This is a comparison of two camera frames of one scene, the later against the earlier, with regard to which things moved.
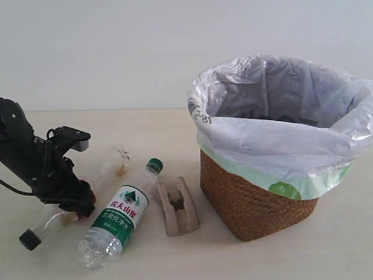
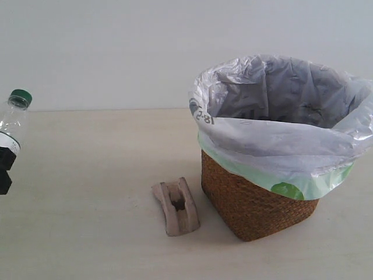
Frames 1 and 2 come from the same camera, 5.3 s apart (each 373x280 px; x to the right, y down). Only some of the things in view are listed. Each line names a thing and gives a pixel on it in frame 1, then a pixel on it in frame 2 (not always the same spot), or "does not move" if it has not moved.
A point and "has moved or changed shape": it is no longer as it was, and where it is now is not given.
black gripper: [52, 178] -> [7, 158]
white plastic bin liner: [297, 125] does not move
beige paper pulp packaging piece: [178, 208] does not move
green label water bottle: [105, 241] has moved or changed shape
